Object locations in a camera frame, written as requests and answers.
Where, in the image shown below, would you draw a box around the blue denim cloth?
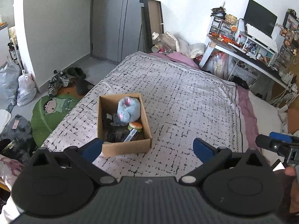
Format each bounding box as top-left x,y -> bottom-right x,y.
111,114 -> 127,127

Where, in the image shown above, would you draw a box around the burger toy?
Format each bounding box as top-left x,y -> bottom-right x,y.
128,122 -> 143,133

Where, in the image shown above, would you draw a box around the blue pink plush toy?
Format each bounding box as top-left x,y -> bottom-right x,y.
117,97 -> 141,123

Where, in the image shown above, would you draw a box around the black lace cloth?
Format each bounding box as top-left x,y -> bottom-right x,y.
102,113 -> 130,143

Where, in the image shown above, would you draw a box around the blue tissue pack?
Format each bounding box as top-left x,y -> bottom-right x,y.
123,128 -> 138,142

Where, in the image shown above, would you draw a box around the person right hand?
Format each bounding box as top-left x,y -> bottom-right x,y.
284,166 -> 299,214

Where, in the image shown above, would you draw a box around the pink bed sheet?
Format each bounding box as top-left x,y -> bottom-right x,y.
150,53 -> 261,151

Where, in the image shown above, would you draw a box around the cardboard box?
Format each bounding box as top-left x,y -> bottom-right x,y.
97,94 -> 152,157

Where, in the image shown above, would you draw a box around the green leaf cartoon rug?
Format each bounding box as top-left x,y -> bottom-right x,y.
31,95 -> 80,147

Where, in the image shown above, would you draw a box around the white black patterned bedspread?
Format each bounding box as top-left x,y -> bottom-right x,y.
44,52 -> 247,178

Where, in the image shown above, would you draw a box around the dark fluffy blanket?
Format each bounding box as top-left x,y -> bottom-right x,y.
1,115 -> 38,165

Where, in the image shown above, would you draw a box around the dark green slippers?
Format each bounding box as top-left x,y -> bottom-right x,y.
67,67 -> 94,96

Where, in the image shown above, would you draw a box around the camouflage sneaker pair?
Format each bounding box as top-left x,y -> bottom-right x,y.
48,70 -> 70,97

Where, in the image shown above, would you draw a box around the white plastic bag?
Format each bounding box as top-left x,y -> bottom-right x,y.
17,70 -> 37,106

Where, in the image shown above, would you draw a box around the white desk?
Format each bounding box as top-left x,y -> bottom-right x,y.
199,34 -> 295,92

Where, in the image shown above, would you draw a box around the large grey plastic bag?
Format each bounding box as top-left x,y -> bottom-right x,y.
1,56 -> 21,109

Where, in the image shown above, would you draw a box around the white keyboard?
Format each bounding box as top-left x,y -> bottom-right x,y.
245,23 -> 278,53

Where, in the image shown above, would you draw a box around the clear plastic jar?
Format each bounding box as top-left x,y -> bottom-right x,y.
152,32 -> 163,53

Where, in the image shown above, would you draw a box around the white desk organizer shelf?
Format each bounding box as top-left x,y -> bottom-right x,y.
208,16 -> 237,40

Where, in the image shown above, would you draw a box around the black computer monitor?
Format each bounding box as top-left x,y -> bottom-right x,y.
244,0 -> 277,37

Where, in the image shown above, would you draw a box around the grey door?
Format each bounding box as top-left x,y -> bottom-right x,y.
90,0 -> 146,62

